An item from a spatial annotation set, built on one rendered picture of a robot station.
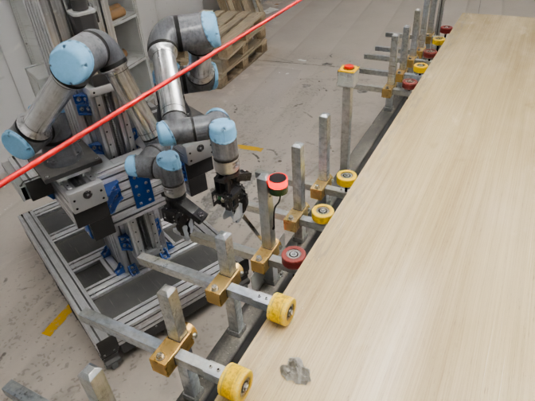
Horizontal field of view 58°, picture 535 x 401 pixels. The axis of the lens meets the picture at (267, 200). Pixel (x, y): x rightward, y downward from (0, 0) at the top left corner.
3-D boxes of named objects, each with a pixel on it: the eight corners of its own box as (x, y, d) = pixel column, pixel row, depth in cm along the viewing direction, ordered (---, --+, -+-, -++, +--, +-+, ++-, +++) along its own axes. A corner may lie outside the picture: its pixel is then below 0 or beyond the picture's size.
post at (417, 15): (405, 84, 317) (415, 9, 289) (407, 83, 319) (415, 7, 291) (411, 85, 315) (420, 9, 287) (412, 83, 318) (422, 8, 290)
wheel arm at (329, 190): (255, 179, 213) (254, 171, 210) (258, 175, 215) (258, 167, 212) (349, 202, 195) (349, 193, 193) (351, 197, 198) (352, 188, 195)
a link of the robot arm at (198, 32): (180, 72, 209) (171, 7, 155) (214, 67, 211) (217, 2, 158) (185, 98, 208) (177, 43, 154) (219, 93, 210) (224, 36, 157)
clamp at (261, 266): (251, 270, 162) (250, 259, 159) (269, 246, 172) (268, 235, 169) (266, 275, 160) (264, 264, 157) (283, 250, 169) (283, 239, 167)
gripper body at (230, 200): (212, 208, 148) (207, 175, 141) (227, 192, 154) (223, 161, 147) (234, 214, 145) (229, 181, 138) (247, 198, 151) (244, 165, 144)
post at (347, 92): (337, 175, 227) (341, 85, 201) (341, 170, 231) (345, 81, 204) (347, 177, 225) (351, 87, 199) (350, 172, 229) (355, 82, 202)
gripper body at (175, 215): (176, 211, 178) (170, 184, 171) (195, 216, 174) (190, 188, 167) (163, 223, 173) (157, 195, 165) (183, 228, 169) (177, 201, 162)
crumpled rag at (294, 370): (274, 367, 122) (274, 361, 121) (296, 353, 125) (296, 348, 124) (294, 392, 116) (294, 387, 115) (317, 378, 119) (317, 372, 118)
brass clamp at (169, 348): (150, 369, 122) (146, 357, 119) (181, 330, 131) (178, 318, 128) (170, 379, 119) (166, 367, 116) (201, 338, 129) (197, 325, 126)
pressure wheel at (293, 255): (279, 282, 160) (276, 256, 154) (288, 266, 166) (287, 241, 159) (300, 290, 157) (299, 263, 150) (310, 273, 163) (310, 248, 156)
